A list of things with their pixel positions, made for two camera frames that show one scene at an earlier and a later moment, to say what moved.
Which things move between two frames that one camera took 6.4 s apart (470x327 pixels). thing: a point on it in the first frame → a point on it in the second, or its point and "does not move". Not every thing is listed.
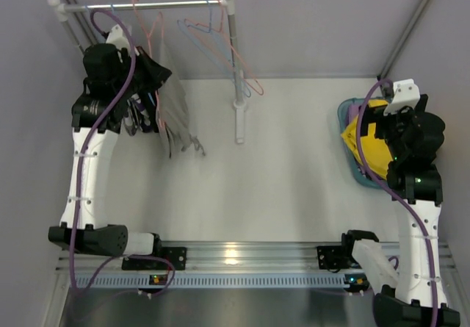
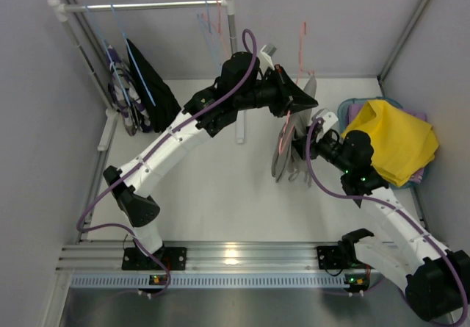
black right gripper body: x=383 y=131 → x=306 y=145
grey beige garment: x=172 y=104 → x=283 y=159
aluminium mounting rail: x=223 y=264 does not move
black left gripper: x=153 y=72 → x=280 y=94
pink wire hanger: x=149 y=34 → x=286 y=135
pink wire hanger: x=218 y=40 → x=218 y=29
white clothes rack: x=59 y=10 does not move
